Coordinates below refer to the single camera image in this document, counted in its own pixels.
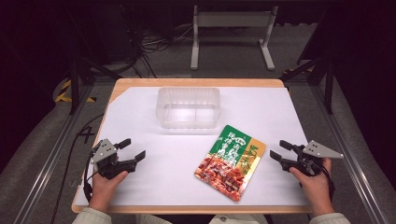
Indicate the clear plastic container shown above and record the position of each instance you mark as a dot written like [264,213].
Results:
[188,107]

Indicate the person's right hand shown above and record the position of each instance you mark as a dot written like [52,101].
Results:
[317,189]

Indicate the green and red snack packet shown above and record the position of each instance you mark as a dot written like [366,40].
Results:
[229,165]

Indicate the person's light clothing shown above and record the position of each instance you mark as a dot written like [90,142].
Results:
[236,219]

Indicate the white metal stand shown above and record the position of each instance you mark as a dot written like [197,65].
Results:
[233,19]

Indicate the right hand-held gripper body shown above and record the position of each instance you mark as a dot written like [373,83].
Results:
[317,151]

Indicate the yellow and black floor tape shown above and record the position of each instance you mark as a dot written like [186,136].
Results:
[62,93]

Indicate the aluminium floor rail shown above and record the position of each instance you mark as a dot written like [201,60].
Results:
[348,149]
[53,158]

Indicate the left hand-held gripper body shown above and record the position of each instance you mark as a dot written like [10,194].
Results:
[104,152]

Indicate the person's left hand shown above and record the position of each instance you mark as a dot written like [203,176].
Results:
[104,191]

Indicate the black tripod stand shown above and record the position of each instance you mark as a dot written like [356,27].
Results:
[328,84]
[74,84]

